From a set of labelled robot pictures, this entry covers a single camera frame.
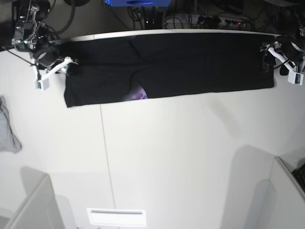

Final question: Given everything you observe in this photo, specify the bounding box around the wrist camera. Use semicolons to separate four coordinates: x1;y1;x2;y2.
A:
34;79;50;91
287;71;304;86

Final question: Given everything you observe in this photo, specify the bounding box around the grey left bin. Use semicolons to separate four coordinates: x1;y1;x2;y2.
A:
0;167;77;229

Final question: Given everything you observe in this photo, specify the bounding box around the grey cloth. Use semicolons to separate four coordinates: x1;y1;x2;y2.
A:
0;95;22;153

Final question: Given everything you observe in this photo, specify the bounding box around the black T-shirt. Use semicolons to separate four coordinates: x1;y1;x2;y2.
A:
60;33;275;107

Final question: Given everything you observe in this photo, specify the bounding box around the grey right bin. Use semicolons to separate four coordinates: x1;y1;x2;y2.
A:
244;157;305;229

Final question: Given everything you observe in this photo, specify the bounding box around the white power strip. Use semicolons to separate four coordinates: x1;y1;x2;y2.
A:
165;13;250;28

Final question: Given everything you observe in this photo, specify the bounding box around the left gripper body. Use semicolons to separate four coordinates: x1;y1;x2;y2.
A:
277;35;305;62

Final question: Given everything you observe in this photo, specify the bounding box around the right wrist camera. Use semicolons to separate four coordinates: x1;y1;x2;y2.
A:
34;79;50;91

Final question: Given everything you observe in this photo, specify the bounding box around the blue box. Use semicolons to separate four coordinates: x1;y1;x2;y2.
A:
104;0;171;7

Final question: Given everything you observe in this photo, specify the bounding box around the grey bin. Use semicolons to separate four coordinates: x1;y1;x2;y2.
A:
0;167;77;229
244;157;305;229

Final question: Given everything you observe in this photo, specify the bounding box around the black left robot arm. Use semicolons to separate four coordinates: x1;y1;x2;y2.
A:
262;0;305;75

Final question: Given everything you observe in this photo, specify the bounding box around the white slotted tray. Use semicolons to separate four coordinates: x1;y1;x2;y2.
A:
87;208;147;227

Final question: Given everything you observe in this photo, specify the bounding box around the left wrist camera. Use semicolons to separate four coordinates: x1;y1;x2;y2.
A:
287;71;304;86

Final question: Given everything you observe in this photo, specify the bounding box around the black keyboard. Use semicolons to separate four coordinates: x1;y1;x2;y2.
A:
292;164;305;191

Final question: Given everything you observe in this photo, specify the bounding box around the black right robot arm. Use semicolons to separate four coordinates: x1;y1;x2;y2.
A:
11;0;76;80

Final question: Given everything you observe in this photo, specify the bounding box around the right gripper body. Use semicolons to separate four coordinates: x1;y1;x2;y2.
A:
32;42;61;70

